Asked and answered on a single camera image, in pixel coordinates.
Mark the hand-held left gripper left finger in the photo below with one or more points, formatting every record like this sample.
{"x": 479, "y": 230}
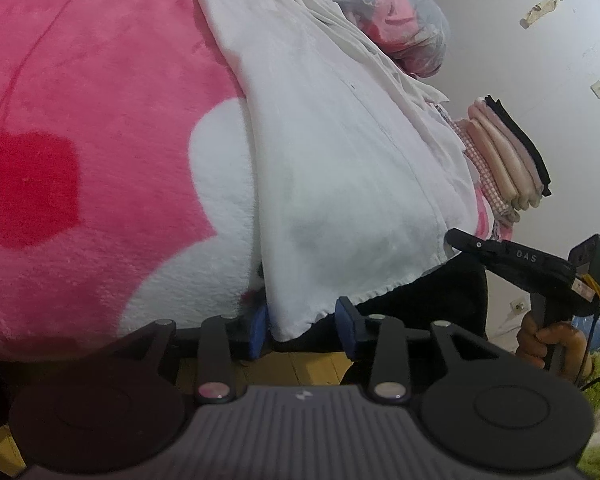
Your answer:
{"x": 259, "y": 332}

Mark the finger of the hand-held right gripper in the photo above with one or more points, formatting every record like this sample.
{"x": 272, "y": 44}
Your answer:
{"x": 467, "y": 242}

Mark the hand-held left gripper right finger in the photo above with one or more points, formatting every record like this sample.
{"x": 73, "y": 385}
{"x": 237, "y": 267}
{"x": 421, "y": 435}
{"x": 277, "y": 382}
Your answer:
{"x": 347, "y": 327}

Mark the white shirt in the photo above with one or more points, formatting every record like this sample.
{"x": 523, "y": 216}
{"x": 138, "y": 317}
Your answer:
{"x": 340, "y": 185}

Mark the person's right hand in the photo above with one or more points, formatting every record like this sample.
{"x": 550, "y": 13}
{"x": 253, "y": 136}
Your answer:
{"x": 530, "y": 347}

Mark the pink checkered cloth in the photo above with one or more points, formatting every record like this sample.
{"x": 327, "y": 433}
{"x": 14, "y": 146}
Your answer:
{"x": 480, "y": 172}

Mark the peach folded garment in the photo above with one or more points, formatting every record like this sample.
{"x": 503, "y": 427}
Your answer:
{"x": 495, "y": 160}

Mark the pale pink folded garment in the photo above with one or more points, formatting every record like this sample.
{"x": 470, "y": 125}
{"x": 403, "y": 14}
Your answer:
{"x": 524, "y": 167}

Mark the black folded garment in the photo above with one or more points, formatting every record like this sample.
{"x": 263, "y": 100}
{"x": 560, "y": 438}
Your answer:
{"x": 517, "y": 140}

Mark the pink and grey quilt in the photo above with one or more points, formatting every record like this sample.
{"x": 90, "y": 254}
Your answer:
{"x": 395, "y": 15}

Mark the pink floral bed blanket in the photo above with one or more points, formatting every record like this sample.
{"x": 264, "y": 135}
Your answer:
{"x": 80, "y": 85}

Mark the white wall socket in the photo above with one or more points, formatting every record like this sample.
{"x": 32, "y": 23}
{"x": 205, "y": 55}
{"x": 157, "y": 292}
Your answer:
{"x": 599, "y": 89}
{"x": 517, "y": 305}

